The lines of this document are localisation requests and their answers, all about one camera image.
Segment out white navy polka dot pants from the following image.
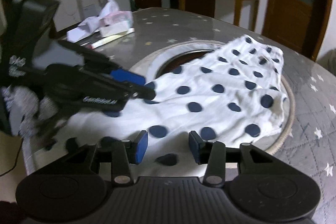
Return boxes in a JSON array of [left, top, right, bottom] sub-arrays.
[[63, 35, 286, 176]]

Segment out left gloved hand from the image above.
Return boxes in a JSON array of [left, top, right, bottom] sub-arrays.
[[1, 86, 75, 151]]

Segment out tissue pack pink white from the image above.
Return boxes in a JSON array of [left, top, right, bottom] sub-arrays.
[[66, 0, 135, 50]]

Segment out grey star quilted table cover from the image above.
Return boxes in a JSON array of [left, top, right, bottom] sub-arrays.
[[98, 8, 335, 223]]

